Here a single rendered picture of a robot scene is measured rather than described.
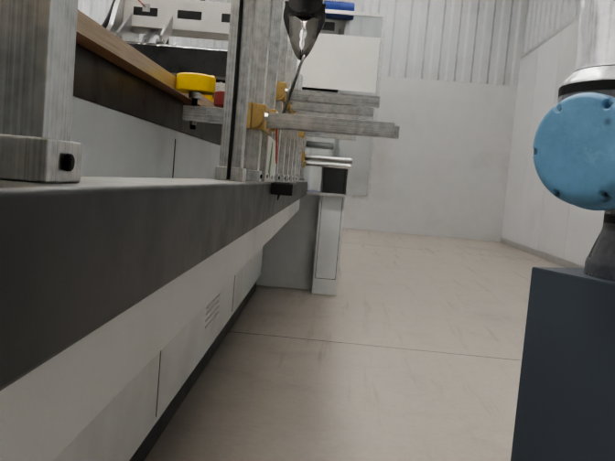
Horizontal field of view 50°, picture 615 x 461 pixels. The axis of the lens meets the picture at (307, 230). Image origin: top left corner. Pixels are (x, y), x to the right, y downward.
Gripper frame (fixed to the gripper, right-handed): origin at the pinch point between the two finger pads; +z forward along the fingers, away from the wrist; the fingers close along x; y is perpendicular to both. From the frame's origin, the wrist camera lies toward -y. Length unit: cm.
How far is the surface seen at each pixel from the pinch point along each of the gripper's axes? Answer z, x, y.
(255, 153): 22.4, 6.6, -12.9
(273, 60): 0.0, 7.1, 12.3
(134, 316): 39, 7, -89
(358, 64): -43, -20, 266
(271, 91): 7.3, 6.9, 12.2
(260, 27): -2.1, 7.7, -12.7
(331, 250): 73, -14, 267
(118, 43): 9, 25, -45
